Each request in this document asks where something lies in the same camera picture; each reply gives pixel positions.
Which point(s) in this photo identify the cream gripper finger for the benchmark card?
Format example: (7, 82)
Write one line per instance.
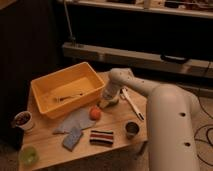
(103, 104)

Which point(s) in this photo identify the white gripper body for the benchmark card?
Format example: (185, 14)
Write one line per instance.
(109, 95)

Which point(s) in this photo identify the green pepper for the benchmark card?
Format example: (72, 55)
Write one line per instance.
(112, 103)

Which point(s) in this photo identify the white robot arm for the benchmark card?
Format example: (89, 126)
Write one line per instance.
(171, 144)

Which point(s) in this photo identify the small metal cup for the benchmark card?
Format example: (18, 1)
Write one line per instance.
(132, 129)

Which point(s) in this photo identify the white cup with snacks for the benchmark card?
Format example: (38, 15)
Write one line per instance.
(23, 120)

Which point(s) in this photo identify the green plastic cup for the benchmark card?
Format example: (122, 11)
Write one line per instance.
(28, 156)

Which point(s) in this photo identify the orange round fruit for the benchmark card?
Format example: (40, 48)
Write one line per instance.
(95, 113)

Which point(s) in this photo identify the grey cloth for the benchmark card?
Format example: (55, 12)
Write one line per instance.
(78, 118)

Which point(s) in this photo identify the fork in bin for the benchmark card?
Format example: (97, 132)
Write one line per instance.
(60, 99)

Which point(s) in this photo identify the yellow plastic bin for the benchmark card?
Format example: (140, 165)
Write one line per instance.
(76, 79)

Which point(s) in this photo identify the blue folded cloth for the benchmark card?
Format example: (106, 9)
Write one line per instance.
(72, 138)

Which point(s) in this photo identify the metal pole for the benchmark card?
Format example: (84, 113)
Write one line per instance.
(71, 36)

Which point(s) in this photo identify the upper wooden shelf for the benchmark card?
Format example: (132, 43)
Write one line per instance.
(140, 8)

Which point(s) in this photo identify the white handled spoon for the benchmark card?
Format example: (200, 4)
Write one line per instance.
(124, 94)

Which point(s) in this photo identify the grey metal shelf rail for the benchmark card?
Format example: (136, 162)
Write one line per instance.
(137, 59)

